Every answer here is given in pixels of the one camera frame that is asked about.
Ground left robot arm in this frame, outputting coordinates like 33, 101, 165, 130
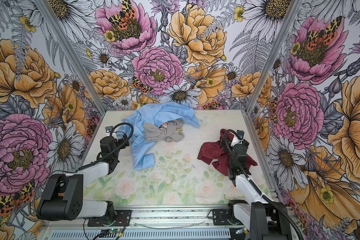
36, 123, 134, 225

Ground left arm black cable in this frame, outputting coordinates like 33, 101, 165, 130
77, 122, 135, 172

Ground aluminium front rail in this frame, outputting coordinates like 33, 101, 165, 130
39, 205, 250, 240

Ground right corner aluminium post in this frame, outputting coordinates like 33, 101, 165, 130
245, 0, 303, 115

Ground corner aluminium post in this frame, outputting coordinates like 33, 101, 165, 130
245, 0, 303, 115
35, 1, 107, 116

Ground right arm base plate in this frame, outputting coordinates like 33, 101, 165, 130
212, 208, 251, 226

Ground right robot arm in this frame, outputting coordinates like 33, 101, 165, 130
222, 130, 302, 240

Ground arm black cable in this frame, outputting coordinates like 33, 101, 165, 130
222, 129, 305, 240
77, 122, 135, 172

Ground grey cloth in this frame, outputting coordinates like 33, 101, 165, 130
143, 123, 184, 143

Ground left corner aluminium post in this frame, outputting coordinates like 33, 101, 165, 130
35, 1, 107, 116

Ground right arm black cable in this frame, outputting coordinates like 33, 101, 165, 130
222, 129, 305, 240

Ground maroon cloth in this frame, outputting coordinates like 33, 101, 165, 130
198, 129, 258, 177

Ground light blue shirt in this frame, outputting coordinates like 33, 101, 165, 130
117, 102, 200, 171

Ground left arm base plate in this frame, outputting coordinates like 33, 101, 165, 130
87, 210, 132, 227

